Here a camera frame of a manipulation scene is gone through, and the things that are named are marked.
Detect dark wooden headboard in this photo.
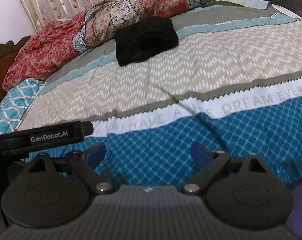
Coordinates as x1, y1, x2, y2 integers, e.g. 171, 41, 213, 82
0, 36, 31, 103

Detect red floral patchwork quilt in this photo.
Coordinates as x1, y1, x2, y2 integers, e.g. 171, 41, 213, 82
2, 0, 263, 92

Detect black pants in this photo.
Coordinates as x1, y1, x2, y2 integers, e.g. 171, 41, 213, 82
115, 16, 179, 67

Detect patterned bed sheet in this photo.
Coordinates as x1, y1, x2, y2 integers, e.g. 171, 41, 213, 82
19, 2, 302, 185

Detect teal white lattice pillow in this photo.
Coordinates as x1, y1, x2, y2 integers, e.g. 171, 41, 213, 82
0, 78, 45, 135

